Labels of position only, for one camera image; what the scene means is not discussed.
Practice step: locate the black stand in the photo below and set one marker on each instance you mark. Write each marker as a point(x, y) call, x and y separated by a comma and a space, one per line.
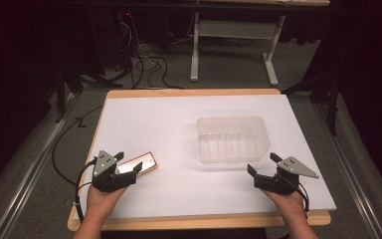
point(325, 93)
point(68, 83)

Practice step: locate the small rectangular phone-like object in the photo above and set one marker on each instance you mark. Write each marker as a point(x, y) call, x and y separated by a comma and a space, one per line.
point(138, 164)

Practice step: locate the clear plastic tub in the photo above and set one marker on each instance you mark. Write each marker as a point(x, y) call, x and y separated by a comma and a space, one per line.
point(232, 139)

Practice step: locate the person's left hand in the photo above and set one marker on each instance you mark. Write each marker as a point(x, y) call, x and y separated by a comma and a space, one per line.
point(103, 203)

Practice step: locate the white board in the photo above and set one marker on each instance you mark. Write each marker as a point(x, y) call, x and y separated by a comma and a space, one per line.
point(192, 146)

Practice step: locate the white metal desk frame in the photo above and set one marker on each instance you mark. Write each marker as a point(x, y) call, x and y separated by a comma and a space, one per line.
point(233, 31)

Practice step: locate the person's right hand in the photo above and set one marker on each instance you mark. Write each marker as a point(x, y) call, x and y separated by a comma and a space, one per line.
point(288, 204)

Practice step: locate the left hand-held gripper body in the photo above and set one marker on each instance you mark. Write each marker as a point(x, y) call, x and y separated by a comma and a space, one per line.
point(107, 172)

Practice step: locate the metal floor rail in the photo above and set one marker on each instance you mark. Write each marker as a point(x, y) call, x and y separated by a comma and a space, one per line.
point(348, 172)
point(30, 179)

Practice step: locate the wooden table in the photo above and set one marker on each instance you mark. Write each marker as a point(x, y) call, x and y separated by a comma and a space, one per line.
point(192, 224)

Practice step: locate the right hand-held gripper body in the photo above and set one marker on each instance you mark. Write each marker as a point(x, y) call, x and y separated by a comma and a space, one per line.
point(283, 179)

